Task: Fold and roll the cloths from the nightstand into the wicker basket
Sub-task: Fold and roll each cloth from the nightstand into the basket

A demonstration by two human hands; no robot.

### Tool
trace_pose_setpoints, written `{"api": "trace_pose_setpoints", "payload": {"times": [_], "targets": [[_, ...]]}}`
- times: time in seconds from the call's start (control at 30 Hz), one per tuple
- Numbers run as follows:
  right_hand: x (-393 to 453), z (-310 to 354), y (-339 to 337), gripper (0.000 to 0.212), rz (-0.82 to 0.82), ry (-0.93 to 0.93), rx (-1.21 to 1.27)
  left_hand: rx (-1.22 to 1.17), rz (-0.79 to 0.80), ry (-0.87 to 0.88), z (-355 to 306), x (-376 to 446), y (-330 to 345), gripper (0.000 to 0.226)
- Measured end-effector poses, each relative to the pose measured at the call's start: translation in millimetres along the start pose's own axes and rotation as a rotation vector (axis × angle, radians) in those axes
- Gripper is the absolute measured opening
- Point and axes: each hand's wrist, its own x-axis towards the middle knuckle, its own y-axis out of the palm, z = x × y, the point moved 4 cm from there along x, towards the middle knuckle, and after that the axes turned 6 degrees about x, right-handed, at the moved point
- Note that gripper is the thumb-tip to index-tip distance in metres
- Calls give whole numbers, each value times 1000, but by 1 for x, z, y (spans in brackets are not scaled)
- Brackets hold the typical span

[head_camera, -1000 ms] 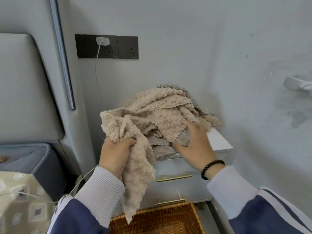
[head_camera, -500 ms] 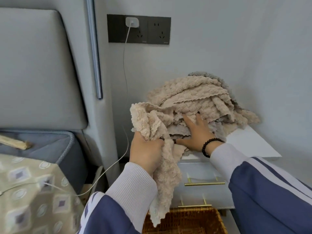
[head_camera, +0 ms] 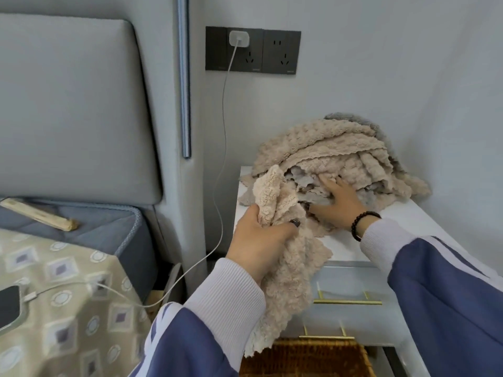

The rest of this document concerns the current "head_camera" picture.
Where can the narrow black wall socket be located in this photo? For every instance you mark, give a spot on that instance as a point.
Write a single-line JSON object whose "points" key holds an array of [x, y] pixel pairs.
{"points": [[281, 54]]}

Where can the patterned beige bedspread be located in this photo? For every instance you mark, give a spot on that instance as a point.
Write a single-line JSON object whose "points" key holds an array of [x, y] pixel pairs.
{"points": [[59, 341]]}

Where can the person's left forearm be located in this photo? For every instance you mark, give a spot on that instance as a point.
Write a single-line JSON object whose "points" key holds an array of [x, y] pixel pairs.
{"points": [[204, 329]]}

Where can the silver headboard trim strip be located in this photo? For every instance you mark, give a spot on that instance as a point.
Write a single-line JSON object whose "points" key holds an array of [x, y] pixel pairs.
{"points": [[183, 74]]}

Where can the orange wicker basket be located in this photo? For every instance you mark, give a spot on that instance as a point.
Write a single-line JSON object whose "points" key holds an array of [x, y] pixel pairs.
{"points": [[314, 361]]}

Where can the person's left hand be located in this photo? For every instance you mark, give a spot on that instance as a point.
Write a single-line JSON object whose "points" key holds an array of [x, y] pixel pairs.
{"points": [[255, 243]]}

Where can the white nightstand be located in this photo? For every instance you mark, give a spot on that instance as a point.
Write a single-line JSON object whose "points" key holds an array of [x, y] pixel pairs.
{"points": [[346, 251]]}

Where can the person's right forearm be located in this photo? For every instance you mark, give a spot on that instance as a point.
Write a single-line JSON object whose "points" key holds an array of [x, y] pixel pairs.
{"points": [[432, 290]]}

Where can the pile of beige grey towels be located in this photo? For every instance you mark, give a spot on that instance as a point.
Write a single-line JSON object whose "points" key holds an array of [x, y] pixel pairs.
{"points": [[334, 149]]}

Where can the single beige towel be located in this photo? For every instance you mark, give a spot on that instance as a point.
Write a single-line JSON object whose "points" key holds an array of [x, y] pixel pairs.
{"points": [[291, 278]]}

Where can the black phone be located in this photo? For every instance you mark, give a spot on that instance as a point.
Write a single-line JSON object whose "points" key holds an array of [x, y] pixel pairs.
{"points": [[8, 306]]}

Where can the wooden stick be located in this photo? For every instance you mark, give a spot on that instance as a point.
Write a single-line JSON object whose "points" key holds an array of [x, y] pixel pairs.
{"points": [[35, 215]]}

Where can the grey padded headboard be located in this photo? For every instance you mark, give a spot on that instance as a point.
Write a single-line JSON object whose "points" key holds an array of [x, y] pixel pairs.
{"points": [[70, 113]]}

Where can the wide black wall socket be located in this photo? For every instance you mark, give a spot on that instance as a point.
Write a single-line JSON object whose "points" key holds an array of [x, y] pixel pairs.
{"points": [[216, 50]]}

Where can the person's right hand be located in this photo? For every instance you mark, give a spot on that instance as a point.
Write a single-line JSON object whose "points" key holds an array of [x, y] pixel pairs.
{"points": [[342, 208]]}

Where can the white charger plug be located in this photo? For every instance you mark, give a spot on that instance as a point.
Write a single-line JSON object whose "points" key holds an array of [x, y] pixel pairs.
{"points": [[239, 38]]}

